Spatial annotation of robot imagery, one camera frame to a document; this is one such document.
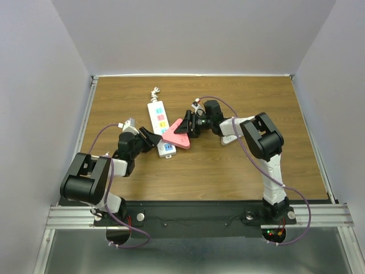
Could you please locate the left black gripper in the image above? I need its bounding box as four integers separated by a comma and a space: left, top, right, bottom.
131, 127, 162, 159

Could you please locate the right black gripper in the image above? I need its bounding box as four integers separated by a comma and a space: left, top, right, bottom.
174, 110, 213, 138

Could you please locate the pink triangular power socket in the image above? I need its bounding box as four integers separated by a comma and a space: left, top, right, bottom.
162, 118, 190, 150

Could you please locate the white colourful power strip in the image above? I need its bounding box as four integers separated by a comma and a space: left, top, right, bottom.
147, 101, 177, 159

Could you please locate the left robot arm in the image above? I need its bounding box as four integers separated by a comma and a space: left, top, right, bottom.
60, 127, 162, 225

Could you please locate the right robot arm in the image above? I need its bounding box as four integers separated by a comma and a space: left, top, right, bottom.
174, 99, 295, 223

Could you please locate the white triangular power socket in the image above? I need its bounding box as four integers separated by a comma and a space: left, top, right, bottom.
221, 135, 237, 146

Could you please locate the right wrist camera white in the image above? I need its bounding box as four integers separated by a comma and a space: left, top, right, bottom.
192, 98, 204, 113

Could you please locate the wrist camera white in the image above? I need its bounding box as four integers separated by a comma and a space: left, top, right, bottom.
192, 98, 204, 113
117, 118, 139, 135

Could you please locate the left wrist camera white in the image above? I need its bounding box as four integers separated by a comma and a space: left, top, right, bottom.
117, 118, 139, 135

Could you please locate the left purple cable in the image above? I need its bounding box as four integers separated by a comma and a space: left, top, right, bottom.
87, 123, 151, 249

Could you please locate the back aluminium rail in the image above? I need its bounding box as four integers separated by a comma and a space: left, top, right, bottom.
91, 73, 294, 79

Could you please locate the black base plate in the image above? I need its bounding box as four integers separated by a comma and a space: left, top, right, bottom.
94, 200, 297, 239

